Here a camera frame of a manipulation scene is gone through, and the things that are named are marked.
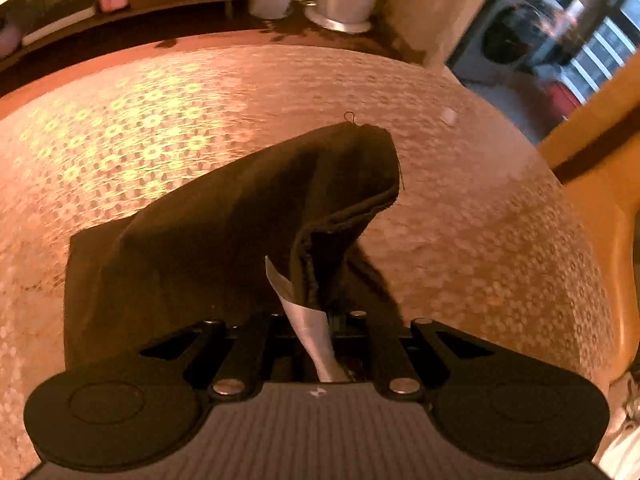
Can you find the lavender round ornament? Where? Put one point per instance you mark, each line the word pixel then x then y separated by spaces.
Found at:
pixel 10 40

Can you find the dark olive garment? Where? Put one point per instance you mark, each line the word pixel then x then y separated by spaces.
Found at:
pixel 201 252

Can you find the dark wooden low cabinet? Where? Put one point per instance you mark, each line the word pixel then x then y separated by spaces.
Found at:
pixel 141 22

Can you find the white flat book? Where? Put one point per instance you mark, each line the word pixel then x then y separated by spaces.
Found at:
pixel 55 26

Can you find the white lace floral tablecloth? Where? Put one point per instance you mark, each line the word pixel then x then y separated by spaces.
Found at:
pixel 481 237

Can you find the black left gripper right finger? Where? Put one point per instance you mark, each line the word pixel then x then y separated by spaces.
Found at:
pixel 423 362

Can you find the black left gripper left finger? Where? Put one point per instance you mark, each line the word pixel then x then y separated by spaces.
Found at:
pixel 221 361

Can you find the white garment care label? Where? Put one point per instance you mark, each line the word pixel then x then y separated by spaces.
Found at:
pixel 310 326

